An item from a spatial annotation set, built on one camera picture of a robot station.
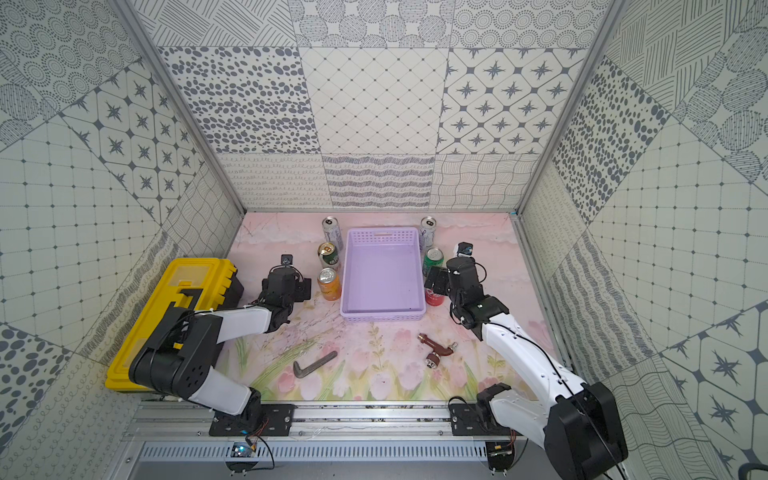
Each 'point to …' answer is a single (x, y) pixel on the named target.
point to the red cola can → (433, 298)
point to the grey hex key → (299, 372)
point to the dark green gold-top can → (328, 254)
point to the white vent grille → (317, 452)
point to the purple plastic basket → (382, 275)
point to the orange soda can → (329, 283)
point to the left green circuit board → (241, 450)
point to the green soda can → (433, 257)
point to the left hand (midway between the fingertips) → (288, 276)
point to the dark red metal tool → (433, 359)
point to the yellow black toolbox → (221, 289)
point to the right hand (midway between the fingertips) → (445, 274)
